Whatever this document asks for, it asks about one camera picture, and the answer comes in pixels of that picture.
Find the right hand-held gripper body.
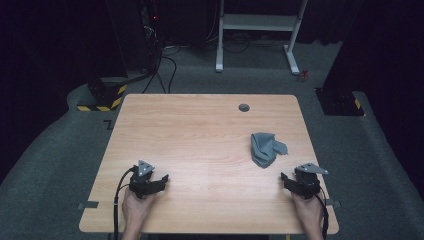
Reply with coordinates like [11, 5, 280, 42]
[294, 162, 330, 201]

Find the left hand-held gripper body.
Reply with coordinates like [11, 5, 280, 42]
[129, 159, 158, 200]

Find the gray cloth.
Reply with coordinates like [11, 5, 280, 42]
[250, 132, 289, 169]

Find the person's right hand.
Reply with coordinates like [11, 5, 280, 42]
[291, 193, 325, 231]

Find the person's left hand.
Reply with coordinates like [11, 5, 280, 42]
[121, 191, 157, 230]

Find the black base with yellow mark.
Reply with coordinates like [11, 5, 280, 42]
[314, 87, 365, 117]

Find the black yellow striped stand base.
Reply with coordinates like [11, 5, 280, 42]
[77, 77, 128, 113]

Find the dark equipment rack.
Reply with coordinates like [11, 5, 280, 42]
[139, 0, 165, 72]

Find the black curtain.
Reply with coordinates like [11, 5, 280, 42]
[0, 0, 128, 176]
[321, 0, 424, 196]

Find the white metal stand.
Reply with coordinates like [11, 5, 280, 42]
[214, 0, 309, 76]

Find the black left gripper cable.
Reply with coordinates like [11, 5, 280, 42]
[112, 166, 137, 240]

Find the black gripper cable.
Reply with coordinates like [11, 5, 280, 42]
[314, 188, 331, 240]
[112, 166, 137, 240]

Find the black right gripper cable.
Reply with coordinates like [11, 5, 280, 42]
[314, 188, 331, 240]

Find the black floor cable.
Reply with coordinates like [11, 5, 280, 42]
[142, 54, 178, 95]

